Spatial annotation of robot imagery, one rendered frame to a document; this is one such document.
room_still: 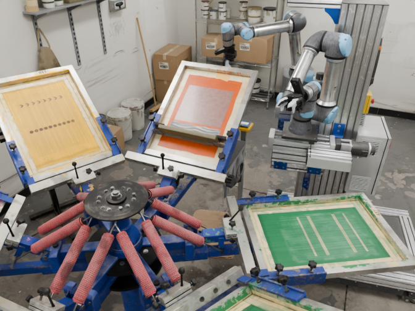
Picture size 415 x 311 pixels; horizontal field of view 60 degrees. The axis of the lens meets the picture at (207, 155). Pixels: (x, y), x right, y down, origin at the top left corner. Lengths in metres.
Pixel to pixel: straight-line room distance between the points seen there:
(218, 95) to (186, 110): 0.24
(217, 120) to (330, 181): 0.98
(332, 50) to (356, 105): 0.52
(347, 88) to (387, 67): 3.34
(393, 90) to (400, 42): 0.67
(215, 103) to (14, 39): 2.10
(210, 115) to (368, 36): 1.06
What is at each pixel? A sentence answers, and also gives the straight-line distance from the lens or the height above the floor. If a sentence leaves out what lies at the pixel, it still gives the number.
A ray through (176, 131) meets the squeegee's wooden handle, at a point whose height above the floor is 1.29.
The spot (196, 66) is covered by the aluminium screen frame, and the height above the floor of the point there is 1.54.
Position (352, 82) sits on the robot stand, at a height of 1.57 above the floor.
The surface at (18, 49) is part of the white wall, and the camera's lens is 3.89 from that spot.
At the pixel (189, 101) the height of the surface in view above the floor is 1.36.
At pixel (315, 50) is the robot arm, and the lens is 2.19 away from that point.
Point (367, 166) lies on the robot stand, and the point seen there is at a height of 1.00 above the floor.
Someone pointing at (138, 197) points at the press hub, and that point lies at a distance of 1.75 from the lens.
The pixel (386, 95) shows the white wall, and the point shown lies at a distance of 5.97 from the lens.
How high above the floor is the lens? 2.39
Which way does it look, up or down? 32 degrees down
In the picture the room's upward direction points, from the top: straight up
